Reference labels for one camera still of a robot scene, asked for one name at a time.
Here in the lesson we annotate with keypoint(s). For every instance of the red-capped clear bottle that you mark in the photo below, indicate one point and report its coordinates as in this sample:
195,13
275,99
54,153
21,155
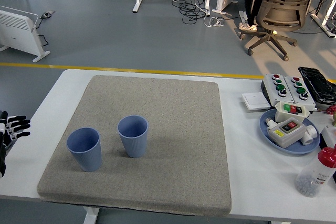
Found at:
313,176

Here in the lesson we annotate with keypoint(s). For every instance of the blue ribbed plastic cup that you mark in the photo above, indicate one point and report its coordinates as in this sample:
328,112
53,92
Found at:
135,142
86,153

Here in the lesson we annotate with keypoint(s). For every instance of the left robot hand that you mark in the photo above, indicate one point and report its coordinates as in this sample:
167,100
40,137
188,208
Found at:
15,125

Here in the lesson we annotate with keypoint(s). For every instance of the grey floor power strip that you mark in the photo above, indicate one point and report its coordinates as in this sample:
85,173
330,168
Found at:
47,14

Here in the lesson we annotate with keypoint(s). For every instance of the grey red-black switch box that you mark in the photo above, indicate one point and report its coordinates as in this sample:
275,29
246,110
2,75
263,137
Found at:
287,137

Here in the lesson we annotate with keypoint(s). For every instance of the beige office chair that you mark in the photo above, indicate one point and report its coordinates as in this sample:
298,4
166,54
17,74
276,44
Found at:
283,3

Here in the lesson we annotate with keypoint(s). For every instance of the white green-red switch box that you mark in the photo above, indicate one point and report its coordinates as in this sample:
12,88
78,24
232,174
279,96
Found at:
282,115

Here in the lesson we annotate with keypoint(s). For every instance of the white wall switch plate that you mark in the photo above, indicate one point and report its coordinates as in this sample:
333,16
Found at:
256,101

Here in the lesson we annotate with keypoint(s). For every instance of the wide white panel heater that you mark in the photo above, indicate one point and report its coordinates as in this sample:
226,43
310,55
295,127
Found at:
18,32

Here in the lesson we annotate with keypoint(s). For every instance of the olive small object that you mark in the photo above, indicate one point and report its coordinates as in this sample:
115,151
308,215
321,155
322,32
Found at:
334,120

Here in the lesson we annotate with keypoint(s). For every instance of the blue plate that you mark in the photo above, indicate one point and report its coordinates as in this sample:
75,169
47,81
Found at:
263,127

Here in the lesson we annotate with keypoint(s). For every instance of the white table leg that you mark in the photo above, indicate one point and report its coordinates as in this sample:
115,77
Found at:
91,214

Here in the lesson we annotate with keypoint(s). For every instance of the white pipe fitting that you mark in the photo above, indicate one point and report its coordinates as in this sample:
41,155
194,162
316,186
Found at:
309,134

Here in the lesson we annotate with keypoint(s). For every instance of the grey-brown mat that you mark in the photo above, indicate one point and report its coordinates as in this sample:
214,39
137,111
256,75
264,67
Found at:
170,142

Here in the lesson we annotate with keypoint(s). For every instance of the grey four-button control box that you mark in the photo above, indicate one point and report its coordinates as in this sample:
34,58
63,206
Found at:
278,87
302,95

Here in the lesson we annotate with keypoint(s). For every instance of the red small object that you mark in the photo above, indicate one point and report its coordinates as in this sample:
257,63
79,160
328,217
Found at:
332,109

